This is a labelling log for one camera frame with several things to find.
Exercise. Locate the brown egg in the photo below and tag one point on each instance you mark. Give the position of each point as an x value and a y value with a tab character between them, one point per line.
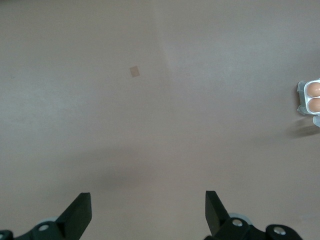
315	104
313	89

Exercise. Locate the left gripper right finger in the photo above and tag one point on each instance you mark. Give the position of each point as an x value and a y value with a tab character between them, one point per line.
216	215

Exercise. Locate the brown square tape patch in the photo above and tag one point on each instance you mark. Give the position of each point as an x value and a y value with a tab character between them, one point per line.
134	71

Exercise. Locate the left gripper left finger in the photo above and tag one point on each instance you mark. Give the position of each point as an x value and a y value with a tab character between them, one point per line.
75	217

